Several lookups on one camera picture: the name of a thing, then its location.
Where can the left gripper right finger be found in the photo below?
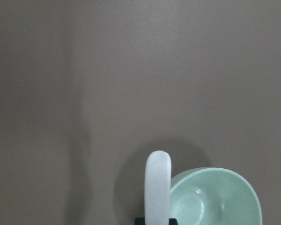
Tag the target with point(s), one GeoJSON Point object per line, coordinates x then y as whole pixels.
{"type": "Point", "coordinates": [173, 221]}

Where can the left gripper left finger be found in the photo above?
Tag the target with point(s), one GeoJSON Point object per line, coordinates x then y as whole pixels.
{"type": "Point", "coordinates": [139, 221]}

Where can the white ceramic spoon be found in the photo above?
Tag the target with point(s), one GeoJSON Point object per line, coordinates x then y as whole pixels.
{"type": "Point", "coordinates": [157, 188]}

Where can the mint green bowl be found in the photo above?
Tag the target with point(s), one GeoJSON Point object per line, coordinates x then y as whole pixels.
{"type": "Point", "coordinates": [213, 196]}

